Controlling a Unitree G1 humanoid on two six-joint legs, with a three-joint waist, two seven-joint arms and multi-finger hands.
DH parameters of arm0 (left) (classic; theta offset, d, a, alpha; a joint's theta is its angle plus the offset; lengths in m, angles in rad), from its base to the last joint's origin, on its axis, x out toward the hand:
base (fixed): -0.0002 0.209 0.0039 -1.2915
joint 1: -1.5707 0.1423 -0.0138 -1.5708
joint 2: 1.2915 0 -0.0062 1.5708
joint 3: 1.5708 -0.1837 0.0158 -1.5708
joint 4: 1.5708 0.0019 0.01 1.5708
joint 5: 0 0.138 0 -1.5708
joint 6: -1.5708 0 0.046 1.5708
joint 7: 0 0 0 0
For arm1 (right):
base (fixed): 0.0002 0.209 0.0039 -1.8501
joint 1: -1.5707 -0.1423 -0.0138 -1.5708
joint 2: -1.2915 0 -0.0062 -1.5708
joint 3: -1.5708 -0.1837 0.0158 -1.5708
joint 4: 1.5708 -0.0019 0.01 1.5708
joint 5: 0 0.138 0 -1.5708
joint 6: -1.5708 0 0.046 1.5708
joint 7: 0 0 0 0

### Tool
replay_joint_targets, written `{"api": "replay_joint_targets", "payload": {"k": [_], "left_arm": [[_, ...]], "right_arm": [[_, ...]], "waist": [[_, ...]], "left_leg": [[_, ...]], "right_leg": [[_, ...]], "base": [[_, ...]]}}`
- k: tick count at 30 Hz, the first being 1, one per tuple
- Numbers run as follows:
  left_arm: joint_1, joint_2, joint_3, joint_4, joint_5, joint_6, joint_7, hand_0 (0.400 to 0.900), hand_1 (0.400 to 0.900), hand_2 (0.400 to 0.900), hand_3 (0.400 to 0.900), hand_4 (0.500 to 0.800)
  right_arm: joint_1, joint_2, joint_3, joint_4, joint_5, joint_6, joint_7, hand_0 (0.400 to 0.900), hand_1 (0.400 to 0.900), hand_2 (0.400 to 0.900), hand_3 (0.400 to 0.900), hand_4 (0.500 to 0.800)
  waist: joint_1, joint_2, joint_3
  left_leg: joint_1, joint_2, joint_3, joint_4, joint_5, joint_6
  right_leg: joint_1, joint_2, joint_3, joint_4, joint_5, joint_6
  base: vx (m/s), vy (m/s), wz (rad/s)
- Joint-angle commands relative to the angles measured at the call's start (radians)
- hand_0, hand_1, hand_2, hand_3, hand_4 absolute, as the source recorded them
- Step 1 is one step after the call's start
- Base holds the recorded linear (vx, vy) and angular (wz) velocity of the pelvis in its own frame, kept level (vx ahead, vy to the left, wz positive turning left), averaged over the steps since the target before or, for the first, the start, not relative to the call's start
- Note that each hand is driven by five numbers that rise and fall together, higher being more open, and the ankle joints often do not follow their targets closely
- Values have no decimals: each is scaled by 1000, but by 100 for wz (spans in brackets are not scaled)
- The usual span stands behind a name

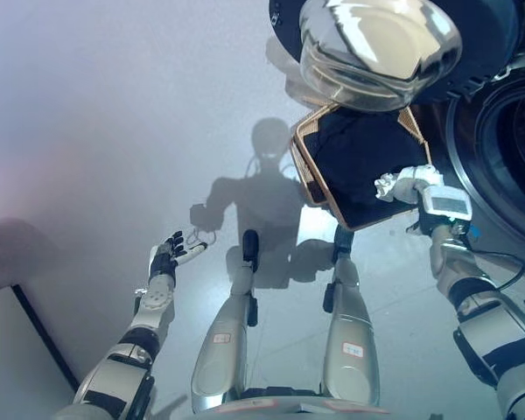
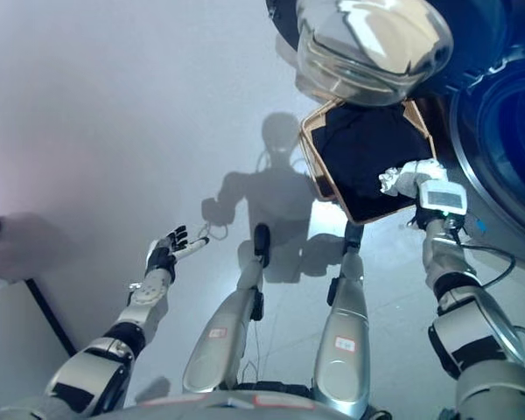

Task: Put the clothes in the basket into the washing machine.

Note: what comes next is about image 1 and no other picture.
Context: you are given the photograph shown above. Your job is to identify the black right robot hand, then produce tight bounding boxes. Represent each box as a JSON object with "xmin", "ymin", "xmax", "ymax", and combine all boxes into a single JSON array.
[{"xmin": 397, "ymin": 164, "xmax": 473, "ymax": 240}]

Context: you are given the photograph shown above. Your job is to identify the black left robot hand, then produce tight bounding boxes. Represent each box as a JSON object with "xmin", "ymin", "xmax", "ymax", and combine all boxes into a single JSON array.
[{"xmin": 148, "ymin": 230, "xmax": 209, "ymax": 277}]

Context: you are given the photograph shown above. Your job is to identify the white cloth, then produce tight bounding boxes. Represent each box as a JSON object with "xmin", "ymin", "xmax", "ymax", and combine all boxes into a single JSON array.
[{"xmin": 374, "ymin": 166, "xmax": 421, "ymax": 203}]

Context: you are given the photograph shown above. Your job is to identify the dark grey washing machine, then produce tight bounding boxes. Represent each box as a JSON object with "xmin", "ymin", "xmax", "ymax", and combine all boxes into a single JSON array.
[{"xmin": 409, "ymin": 47, "xmax": 525, "ymax": 240}]

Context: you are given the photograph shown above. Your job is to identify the black clothes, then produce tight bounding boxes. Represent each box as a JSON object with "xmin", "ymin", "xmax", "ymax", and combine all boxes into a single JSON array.
[{"xmin": 303, "ymin": 107, "xmax": 431, "ymax": 228}]

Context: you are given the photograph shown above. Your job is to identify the tan woven laundry basket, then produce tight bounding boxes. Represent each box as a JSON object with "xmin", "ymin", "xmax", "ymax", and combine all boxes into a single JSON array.
[{"xmin": 289, "ymin": 103, "xmax": 438, "ymax": 232}]

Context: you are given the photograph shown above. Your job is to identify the round washing machine door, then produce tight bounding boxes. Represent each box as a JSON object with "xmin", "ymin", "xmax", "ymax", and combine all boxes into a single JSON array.
[{"xmin": 267, "ymin": 0, "xmax": 525, "ymax": 111}]

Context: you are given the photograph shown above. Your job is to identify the black left robot foot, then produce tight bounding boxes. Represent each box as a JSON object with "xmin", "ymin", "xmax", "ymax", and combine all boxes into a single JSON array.
[{"xmin": 241, "ymin": 228, "xmax": 261, "ymax": 273}]

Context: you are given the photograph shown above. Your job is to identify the black robot foot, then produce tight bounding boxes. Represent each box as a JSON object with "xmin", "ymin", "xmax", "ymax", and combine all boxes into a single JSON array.
[
  {"xmin": 241, "ymin": 228, "xmax": 261, "ymax": 273},
  {"xmin": 333, "ymin": 225, "xmax": 355, "ymax": 259}
]

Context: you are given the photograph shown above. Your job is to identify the black right robot foot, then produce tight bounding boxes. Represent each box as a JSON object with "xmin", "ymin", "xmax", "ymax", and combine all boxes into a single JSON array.
[{"xmin": 333, "ymin": 225, "xmax": 355, "ymax": 259}]

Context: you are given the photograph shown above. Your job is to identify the silver right robot leg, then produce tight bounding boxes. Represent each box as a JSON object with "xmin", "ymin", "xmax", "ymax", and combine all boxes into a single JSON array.
[{"xmin": 321, "ymin": 251, "xmax": 381, "ymax": 408}]

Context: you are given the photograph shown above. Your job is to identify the white panel with black edge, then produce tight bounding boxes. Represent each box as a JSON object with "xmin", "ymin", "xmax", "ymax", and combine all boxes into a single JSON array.
[{"xmin": 0, "ymin": 283, "xmax": 81, "ymax": 420}]

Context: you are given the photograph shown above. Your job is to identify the grey robot torso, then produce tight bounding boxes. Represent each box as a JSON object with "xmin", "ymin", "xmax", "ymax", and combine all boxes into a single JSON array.
[{"xmin": 187, "ymin": 385, "xmax": 403, "ymax": 420}]

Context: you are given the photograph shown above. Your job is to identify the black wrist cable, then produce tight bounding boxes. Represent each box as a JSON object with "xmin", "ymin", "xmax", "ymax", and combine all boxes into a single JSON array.
[{"xmin": 450, "ymin": 220, "xmax": 525, "ymax": 291}]

